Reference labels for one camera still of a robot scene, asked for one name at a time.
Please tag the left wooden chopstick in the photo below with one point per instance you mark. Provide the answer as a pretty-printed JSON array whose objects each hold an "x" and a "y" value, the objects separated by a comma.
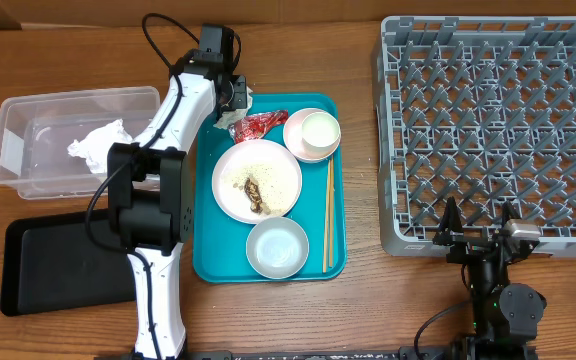
[{"x": 326, "y": 221}]

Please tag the grey shallow bowl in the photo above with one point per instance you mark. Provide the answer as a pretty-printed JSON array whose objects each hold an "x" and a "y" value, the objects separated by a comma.
[{"x": 277, "y": 248}]

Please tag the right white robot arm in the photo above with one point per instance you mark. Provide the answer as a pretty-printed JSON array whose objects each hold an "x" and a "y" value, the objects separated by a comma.
[{"x": 505, "y": 314}]

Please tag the red foil snack wrapper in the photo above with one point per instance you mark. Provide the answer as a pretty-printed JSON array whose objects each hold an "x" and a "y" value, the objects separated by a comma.
[{"x": 256, "y": 126}]

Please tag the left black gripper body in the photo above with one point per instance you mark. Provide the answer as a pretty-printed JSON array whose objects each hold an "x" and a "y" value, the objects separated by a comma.
[{"x": 238, "y": 93}]

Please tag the white paper cup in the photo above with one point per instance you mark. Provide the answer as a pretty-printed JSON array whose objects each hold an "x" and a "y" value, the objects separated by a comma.
[{"x": 320, "y": 133}]

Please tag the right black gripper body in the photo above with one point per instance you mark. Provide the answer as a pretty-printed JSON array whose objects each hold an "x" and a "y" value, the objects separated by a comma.
[{"x": 465, "y": 253}]

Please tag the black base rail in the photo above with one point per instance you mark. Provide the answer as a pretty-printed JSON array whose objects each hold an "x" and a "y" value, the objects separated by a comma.
[{"x": 403, "y": 353}]

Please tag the black plastic tray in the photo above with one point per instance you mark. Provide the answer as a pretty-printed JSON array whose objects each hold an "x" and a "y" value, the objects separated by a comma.
[{"x": 50, "y": 264}]

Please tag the grey dishwasher rack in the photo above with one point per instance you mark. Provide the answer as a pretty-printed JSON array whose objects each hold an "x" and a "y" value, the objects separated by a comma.
[{"x": 482, "y": 111}]

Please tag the teal plastic serving tray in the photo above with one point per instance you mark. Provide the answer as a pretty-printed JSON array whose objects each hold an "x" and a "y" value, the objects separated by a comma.
[{"x": 219, "y": 243}]

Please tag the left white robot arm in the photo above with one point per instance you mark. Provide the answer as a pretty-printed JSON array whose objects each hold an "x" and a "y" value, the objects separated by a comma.
[{"x": 150, "y": 199}]

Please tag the brown food scrap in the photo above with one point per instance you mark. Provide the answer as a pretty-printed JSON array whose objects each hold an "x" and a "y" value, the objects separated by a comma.
[{"x": 252, "y": 191}]

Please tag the wooden chopstick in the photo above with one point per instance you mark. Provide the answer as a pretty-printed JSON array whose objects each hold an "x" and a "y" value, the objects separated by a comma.
[
  {"x": 330, "y": 256},
  {"x": 326, "y": 221}
]

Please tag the right wooden chopstick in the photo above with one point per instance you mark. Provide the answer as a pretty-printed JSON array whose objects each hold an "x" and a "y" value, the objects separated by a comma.
[{"x": 330, "y": 256}]

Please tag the white napkin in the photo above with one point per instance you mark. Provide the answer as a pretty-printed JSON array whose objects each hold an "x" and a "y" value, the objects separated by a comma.
[{"x": 96, "y": 145}]

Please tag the clear plastic waste bin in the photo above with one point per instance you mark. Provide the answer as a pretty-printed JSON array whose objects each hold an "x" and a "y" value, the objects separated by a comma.
[{"x": 36, "y": 130}]

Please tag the large white dinner plate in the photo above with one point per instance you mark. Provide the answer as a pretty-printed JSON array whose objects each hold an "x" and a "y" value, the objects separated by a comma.
[{"x": 275, "y": 169}]

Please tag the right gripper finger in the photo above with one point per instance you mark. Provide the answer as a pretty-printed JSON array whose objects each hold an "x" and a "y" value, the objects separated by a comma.
[
  {"x": 509, "y": 212},
  {"x": 450, "y": 223}
]

